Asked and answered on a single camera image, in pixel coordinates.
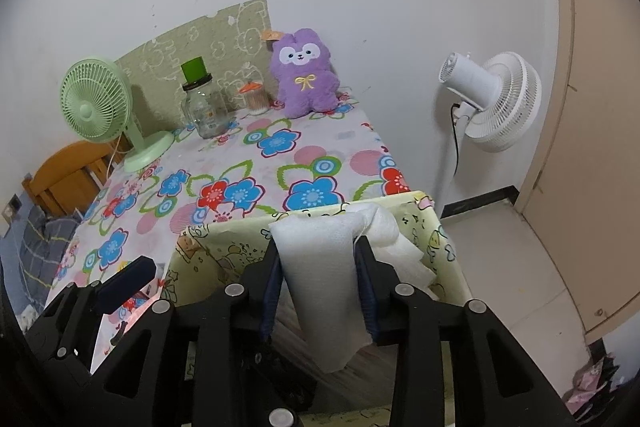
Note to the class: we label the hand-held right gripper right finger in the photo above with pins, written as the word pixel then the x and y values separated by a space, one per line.
pixel 367 307

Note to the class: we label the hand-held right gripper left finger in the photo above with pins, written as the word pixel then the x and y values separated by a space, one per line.
pixel 270 302

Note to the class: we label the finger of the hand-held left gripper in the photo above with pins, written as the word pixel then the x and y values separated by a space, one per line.
pixel 125 282

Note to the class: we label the white towel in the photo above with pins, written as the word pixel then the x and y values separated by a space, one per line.
pixel 320 287

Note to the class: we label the yellow cartoon fabric basket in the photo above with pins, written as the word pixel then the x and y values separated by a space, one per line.
pixel 225 249

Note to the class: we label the white crumpled cloth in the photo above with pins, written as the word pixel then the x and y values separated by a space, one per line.
pixel 400 252

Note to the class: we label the grey plaid pillow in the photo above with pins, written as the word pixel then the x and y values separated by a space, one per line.
pixel 45 247

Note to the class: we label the wooden bed headboard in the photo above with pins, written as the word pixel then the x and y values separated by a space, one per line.
pixel 60 182

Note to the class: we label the floral tablecloth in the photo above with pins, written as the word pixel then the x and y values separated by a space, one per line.
pixel 320 142

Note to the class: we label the green desk fan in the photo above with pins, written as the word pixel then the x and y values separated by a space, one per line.
pixel 92 102

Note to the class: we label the small jar with orange lid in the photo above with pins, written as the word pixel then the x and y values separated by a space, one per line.
pixel 254 99

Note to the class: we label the purple plush bunny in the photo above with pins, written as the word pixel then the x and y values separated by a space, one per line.
pixel 305 82

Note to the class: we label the green plastic cup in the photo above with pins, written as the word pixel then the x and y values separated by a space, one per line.
pixel 194 69

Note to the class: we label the pink printed packets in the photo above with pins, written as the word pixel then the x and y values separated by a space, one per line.
pixel 592 377

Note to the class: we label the white standing fan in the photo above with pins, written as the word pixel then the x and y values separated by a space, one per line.
pixel 500 97

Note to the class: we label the beige door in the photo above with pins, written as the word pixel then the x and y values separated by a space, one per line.
pixel 600 107

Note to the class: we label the green cartoon wall panel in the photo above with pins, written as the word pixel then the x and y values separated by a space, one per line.
pixel 200 37

